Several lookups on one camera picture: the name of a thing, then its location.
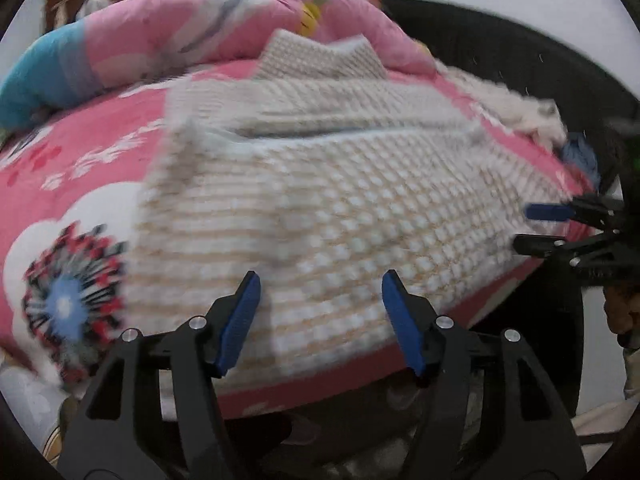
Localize pink and blue quilt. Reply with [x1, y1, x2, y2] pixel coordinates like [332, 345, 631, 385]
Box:
[0, 0, 436, 131]

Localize cream fuzzy garment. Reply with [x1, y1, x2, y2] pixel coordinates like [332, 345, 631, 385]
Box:
[445, 67, 568, 153]

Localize black padded headboard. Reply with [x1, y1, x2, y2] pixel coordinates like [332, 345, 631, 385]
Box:
[380, 0, 640, 201]

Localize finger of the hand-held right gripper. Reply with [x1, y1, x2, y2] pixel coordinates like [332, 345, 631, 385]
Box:
[525, 195, 626, 222]
[514, 232, 621, 266]

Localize patterned mattress sheet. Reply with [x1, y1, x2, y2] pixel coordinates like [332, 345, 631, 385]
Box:
[0, 350, 71, 461]

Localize blue jeans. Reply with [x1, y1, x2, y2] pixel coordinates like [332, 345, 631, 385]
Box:
[560, 132, 601, 188]

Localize person's right hand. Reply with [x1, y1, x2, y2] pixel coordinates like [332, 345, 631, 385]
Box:
[604, 284, 640, 348]

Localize person's right forearm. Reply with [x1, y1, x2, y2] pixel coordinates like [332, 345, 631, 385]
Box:
[620, 346, 640, 401]

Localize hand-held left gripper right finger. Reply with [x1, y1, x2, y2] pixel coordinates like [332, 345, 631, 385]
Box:
[381, 270, 586, 480]

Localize cream checked knit coat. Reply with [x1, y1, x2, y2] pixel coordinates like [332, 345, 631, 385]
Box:
[122, 29, 583, 391]

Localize pink floral blanket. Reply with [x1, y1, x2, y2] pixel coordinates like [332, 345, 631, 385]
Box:
[0, 55, 601, 421]

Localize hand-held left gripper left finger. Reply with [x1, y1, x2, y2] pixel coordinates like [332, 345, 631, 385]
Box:
[57, 271, 261, 480]

